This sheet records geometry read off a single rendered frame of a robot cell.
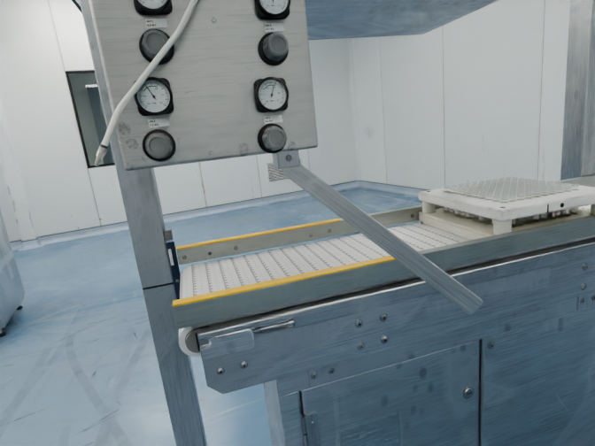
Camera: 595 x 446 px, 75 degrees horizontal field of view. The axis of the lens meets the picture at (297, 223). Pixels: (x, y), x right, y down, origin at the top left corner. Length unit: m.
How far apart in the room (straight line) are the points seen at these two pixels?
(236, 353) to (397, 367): 0.30
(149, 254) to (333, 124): 5.72
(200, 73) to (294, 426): 0.54
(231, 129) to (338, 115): 6.00
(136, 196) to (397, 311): 0.50
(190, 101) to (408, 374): 0.57
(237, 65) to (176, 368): 0.64
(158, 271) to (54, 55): 5.01
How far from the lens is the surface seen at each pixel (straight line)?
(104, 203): 5.60
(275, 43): 0.44
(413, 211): 0.91
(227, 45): 0.46
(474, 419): 0.90
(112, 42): 0.46
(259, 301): 0.53
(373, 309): 0.59
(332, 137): 6.36
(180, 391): 0.92
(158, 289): 0.82
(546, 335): 0.92
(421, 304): 0.64
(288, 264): 0.70
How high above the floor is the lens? 1.05
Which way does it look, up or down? 14 degrees down
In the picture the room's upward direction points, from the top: 6 degrees counter-clockwise
